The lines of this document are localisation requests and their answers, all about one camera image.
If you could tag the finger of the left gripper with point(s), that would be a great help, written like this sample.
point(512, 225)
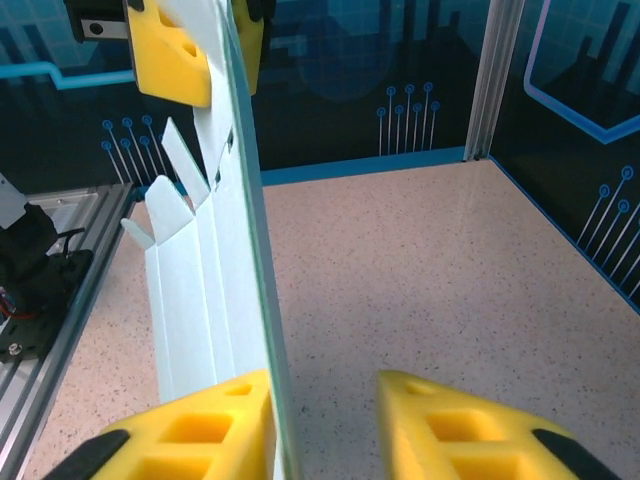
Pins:
point(165, 60)
point(251, 55)

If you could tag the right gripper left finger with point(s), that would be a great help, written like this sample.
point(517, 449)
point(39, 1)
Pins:
point(200, 430)

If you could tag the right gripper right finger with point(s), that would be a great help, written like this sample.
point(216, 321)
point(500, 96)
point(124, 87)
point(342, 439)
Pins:
point(450, 435)

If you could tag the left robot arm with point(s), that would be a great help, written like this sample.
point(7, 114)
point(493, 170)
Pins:
point(30, 250)

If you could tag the blue table edge strip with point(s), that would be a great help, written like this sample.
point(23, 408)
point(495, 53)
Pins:
point(360, 167)
point(550, 219)

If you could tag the wide aluminium base rail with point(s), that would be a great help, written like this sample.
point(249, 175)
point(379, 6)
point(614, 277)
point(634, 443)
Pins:
point(95, 240)

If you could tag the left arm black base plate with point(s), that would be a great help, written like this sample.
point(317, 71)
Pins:
point(25, 342)

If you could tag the aluminium frame post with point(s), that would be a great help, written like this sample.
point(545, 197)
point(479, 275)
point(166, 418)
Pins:
point(485, 75)

